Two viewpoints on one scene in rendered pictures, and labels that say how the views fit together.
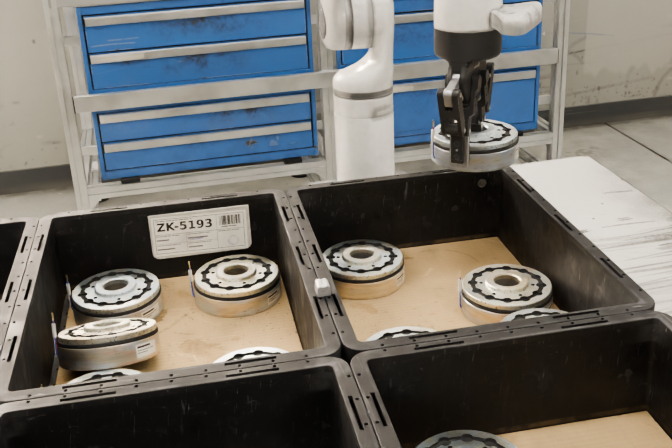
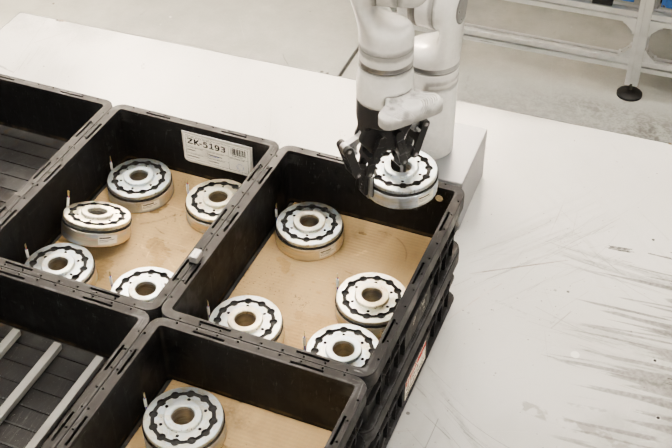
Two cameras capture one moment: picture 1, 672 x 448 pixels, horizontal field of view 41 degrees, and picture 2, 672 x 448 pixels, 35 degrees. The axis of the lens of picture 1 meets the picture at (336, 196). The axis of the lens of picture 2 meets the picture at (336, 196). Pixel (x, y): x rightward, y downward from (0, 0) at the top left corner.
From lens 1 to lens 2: 94 cm
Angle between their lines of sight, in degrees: 32
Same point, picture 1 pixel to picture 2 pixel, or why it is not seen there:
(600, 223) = (652, 248)
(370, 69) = (429, 49)
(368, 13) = (428, 5)
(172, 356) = (137, 246)
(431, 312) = (319, 290)
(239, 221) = (244, 156)
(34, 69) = not seen: outside the picture
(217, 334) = (176, 241)
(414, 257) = (367, 234)
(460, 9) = (362, 88)
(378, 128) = not seen: hidden behind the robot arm
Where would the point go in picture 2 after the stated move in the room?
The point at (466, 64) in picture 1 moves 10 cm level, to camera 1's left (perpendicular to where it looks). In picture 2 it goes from (366, 128) to (302, 105)
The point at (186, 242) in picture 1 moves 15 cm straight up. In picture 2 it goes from (207, 157) to (199, 79)
